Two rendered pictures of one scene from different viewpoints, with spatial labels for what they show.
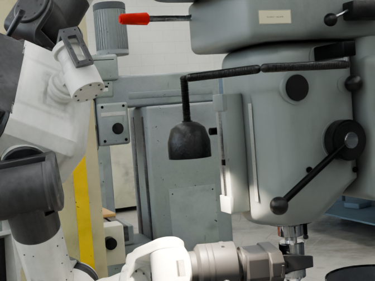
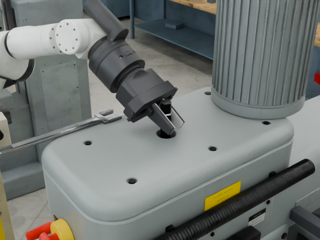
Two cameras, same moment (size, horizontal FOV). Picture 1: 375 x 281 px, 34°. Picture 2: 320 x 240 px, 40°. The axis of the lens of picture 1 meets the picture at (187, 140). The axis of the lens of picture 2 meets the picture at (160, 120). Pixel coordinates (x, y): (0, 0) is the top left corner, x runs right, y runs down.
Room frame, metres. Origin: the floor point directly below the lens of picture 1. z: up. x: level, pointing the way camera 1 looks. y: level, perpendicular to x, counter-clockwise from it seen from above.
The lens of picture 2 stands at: (0.44, 0.01, 2.31)
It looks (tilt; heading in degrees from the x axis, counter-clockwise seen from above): 29 degrees down; 346
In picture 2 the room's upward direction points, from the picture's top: straight up
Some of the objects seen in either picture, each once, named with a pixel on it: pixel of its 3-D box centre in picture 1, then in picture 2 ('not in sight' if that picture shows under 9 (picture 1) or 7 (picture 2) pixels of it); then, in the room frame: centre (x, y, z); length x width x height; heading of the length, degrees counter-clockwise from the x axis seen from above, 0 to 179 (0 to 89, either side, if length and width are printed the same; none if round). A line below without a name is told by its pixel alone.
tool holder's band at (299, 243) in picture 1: (291, 243); not in sight; (1.14, -0.18, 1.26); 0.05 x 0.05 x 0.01
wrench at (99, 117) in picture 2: not in sight; (62, 131); (1.18, 0.01, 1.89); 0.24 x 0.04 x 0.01; 113
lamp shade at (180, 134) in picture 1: (188, 139); not in sight; (1.03, 0.00, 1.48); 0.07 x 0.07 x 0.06
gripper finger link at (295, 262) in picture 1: (297, 263); not in sight; (1.10, -0.18, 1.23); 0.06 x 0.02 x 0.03; 97
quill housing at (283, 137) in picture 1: (285, 132); not in sight; (1.14, -0.18, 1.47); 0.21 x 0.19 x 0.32; 23
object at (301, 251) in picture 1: (292, 260); not in sight; (1.14, -0.18, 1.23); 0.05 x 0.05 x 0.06
